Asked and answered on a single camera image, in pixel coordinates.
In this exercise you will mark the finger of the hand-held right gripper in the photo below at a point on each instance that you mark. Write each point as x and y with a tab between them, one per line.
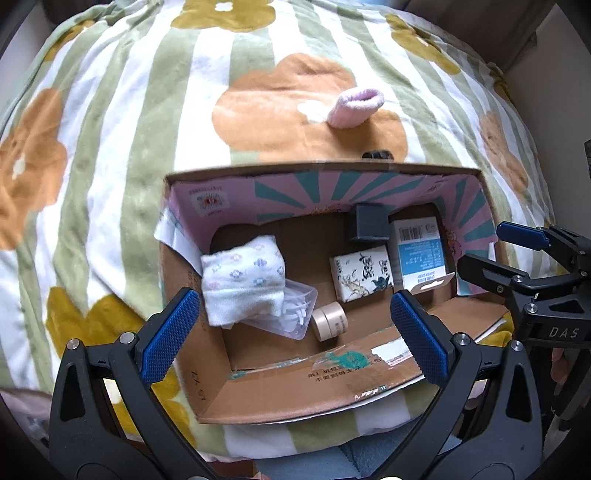
489	274
521	233

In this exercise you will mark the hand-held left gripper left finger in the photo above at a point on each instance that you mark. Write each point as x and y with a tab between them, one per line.
171	337

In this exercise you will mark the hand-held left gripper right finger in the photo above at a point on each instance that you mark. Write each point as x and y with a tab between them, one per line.
418	337

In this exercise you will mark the blue and white carton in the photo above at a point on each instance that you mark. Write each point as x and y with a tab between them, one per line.
418	254

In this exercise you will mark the white illustrated box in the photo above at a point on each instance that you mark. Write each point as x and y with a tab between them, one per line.
362	273

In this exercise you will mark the small beige jar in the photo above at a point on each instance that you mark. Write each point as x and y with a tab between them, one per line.
328	323

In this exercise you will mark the white flower pattern sock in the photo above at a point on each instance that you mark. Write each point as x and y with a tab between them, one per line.
242	277

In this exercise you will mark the cardboard box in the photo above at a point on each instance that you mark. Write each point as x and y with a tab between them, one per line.
277	369

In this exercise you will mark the clear plastic box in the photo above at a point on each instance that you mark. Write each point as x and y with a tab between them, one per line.
298	307

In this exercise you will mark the small dark blue box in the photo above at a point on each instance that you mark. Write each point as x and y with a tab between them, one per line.
369	221

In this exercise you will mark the person's right hand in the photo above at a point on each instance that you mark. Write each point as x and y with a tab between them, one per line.
558	367

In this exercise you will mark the blue-grey cloth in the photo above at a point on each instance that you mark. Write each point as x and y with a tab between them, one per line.
323	461

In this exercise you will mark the small black object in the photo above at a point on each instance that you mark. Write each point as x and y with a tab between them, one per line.
377	154

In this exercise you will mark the pink fuzzy sock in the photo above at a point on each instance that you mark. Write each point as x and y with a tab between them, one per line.
353	108

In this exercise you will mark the striped flower print blanket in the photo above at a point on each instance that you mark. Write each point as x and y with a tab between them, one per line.
138	115

